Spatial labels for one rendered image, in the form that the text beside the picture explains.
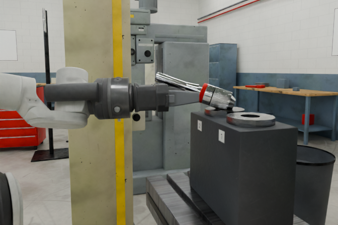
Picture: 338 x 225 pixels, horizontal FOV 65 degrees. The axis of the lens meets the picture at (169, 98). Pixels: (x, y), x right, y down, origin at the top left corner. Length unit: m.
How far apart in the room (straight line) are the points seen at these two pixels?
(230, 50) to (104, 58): 6.06
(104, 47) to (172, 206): 1.36
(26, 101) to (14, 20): 8.80
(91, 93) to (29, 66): 8.65
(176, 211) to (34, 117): 0.33
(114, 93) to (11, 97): 0.18
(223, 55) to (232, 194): 7.05
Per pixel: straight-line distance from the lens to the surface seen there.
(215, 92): 0.59
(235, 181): 0.49
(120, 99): 0.53
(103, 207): 2.03
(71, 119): 0.54
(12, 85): 0.53
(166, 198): 0.63
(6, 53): 9.26
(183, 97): 0.52
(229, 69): 7.59
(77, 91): 0.52
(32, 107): 0.53
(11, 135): 4.76
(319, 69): 5.89
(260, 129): 0.48
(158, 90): 0.52
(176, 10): 10.00
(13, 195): 0.63
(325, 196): 2.31
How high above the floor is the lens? 1.27
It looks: 6 degrees down
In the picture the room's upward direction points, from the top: straight up
